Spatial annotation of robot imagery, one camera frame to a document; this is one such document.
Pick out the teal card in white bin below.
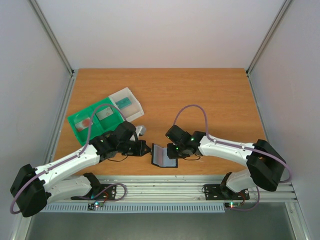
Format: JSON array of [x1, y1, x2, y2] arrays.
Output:
[[116, 97, 132, 110]]

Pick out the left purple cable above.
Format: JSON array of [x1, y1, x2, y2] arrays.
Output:
[[9, 103, 127, 216]]

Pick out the left small circuit board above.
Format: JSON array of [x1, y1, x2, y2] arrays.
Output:
[[87, 202, 104, 211]]

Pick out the black card holder wallet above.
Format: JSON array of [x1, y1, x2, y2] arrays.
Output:
[[151, 143, 178, 168]]

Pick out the grey slotted cable duct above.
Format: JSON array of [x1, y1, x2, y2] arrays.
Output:
[[42, 202, 225, 214]]

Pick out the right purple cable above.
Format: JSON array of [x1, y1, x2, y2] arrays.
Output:
[[172, 104, 293, 185]]

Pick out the aluminium rail front frame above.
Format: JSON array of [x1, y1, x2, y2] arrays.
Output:
[[22, 174, 298, 205]]

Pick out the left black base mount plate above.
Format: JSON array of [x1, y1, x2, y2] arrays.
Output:
[[70, 184, 117, 201]]

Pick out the white translucent plastic bin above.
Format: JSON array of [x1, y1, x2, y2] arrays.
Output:
[[108, 87, 145, 122]]

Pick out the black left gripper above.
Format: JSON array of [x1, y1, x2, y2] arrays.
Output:
[[118, 140, 151, 157]]

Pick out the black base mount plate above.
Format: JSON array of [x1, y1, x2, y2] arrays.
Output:
[[201, 184, 250, 201], [70, 184, 117, 201]]

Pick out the right aluminium frame post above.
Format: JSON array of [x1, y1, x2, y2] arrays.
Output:
[[245, 0, 293, 78]]

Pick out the right small circuit board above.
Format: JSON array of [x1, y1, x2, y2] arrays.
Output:
[[224, 201, 244, 209]]

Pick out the left aluminium frame post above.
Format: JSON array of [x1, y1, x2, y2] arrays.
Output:
[[28, 0, 75, 77]]

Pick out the small circuit board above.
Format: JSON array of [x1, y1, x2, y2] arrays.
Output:
[[87, 202, 104, 211], [224, 201, 244, 209]]

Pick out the grey card in green bin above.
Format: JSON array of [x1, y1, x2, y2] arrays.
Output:
[[96, 107, 114, 121]]

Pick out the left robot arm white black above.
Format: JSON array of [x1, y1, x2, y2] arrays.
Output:
[[10, 121, 151, 218]]

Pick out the red white card in bin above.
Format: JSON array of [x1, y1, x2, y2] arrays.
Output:
[[74, 117, 92, 132]]

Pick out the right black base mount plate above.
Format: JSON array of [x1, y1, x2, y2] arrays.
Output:
[[201, 184, 250, 201]]

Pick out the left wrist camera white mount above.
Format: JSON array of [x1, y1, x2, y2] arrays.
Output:
[[131, 125, 147, 141]]

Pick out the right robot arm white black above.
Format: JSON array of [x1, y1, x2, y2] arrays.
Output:
[[165, 125, 287, 198]]

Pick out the aluminium frame post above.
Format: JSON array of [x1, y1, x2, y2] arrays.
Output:
[[28, 0, 75, 77], [245, 0, 293, 78]]

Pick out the purple cable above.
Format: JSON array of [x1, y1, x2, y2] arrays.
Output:
[[9, 103, 127, 216], [172, 104, 293, 185]]

